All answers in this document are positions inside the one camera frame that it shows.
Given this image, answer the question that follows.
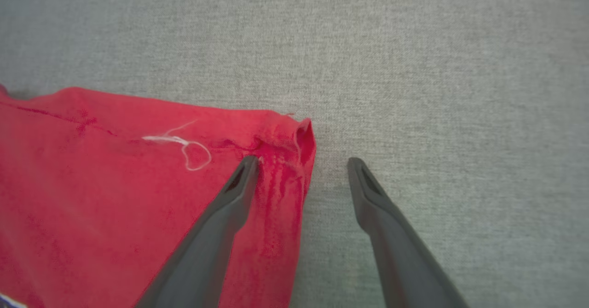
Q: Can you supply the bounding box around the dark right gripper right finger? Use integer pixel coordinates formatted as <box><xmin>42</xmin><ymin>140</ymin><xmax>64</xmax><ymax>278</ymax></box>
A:
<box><xmin>347</xmin><ymin>157</ymin><xmax>470</xmax><ymax>308</ymax></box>

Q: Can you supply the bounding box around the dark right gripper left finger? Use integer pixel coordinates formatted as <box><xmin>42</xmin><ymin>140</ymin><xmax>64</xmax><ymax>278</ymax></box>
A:
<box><xmin>136</xmin><ymin>155</ymin><xmax>260</xmax><ymax>308</ymax></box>

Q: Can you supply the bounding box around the red white basketball jersey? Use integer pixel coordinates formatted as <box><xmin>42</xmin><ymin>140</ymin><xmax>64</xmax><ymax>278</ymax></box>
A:
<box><xmin>0</xmin><ymin>85</ymin><xmax>317</xmax><ymax>308</ymax></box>

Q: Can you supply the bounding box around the grey fabric sofa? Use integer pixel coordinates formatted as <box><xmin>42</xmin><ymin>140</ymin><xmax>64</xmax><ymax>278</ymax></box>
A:
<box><xmin>0</xmin><ymin>0</ymin><xmax>589</xmax><ymax>308</ymax></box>

